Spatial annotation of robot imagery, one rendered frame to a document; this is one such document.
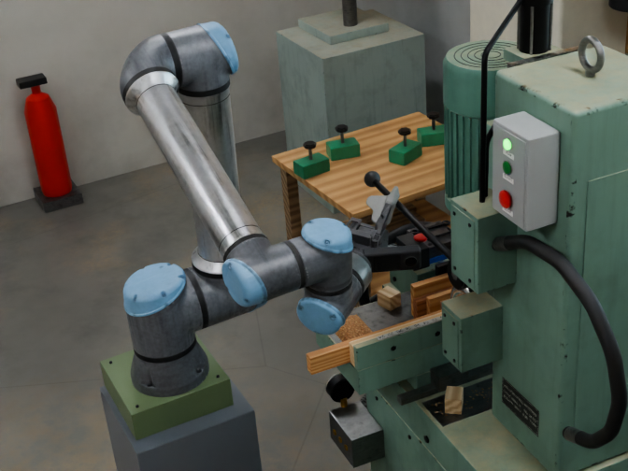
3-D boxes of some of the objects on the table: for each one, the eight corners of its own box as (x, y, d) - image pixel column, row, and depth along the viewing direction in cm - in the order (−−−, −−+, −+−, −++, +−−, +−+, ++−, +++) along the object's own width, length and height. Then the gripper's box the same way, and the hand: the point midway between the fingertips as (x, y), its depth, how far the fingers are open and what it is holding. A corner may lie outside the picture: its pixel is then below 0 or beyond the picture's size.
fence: (603, 284, 230) (605, 263, 227) (607, 288, 229) (609, 265, 226) (354, 367, 210) (352, 345, 208) (358, 372, 209) (356, 349, 206)
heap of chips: (356, 314, 227) (356, 306, 226) (378, 337, 219) (378, 330, 218) (326, 323, 225) (326, 316, 224) (347, 348, 216) (347, 340, 216)
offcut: (377, 304, 230) (377, 291, 228) (388, 298, 231) (387, 285, 230) (390, 311, 227) (390, 298, 225) (401, 305, 229) (400, 292, 227)
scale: (585, 268, 226) (585, 268, 226) (590, 271, 225) (590, 271, 225) (376, 337, 209) (376, 336, 209) (378, 340, 208) (378, 340, 208)
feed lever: (419, 336, 221) (497, 281, 194) (421, 332, 217) (501, 276, 190) (355, 182, 230) (421, 109, 203) (357, 176, 226) (424, 102, 199)
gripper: (328, 221, 205) (368, 169, 219) (329, 299, 217) (366, 245, 231) (370, 233, 202) (407, 178, 216) (368, 311, 214) (404, 255, 228)
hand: (399, 216), depth 223 cm, fingers open, 14 cm apart
